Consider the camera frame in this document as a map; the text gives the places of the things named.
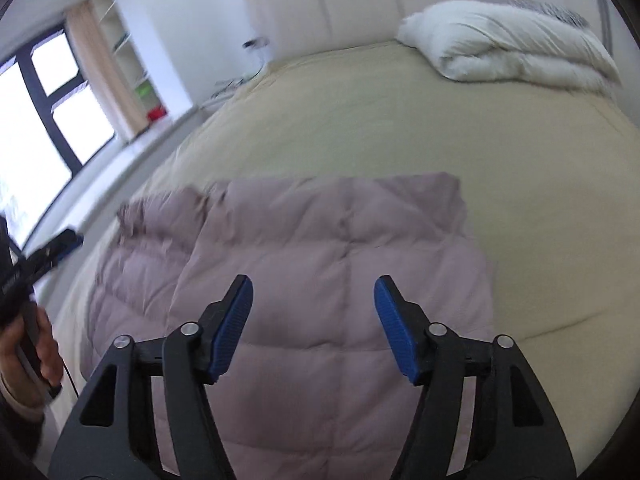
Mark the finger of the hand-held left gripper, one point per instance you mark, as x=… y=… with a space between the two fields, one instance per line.
x=57 y=247

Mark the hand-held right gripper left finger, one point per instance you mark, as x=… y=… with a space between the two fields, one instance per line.
x=230 y=330

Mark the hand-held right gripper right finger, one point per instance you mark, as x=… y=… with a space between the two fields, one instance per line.
x=397 y=330

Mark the mauve quilted down jacket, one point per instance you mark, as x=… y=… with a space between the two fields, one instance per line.
x=310 y=240

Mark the person's left forearm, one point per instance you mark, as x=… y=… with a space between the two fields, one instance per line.
x=17 y=425

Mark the person's left hand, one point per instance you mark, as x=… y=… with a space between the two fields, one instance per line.
x=45 y=350

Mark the white window seat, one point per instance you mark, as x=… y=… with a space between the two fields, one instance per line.
x=125 y=160

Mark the black framed window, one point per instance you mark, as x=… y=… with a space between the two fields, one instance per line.
x=50 y=110

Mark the red box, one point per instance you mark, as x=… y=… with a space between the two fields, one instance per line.
x=156 y=113

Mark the green lidded container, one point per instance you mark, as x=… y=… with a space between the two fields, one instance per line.
x=143 y=90

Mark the beige curtain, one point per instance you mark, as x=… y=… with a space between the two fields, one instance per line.
x=107 y=70

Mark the white open shelf unit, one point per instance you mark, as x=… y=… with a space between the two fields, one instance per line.
x=130 y=50

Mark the bed with beige sheet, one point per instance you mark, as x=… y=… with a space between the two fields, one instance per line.
x=350 y=125

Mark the folded white duvet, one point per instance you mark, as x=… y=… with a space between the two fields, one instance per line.
x=500 y=45

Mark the cream padded headboard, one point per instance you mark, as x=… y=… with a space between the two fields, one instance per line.
x=360 y=5

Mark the zebra print pillow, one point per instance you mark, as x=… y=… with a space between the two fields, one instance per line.
x=555 y=11

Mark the wall socket with charger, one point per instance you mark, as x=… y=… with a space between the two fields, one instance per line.
x=256 y=42

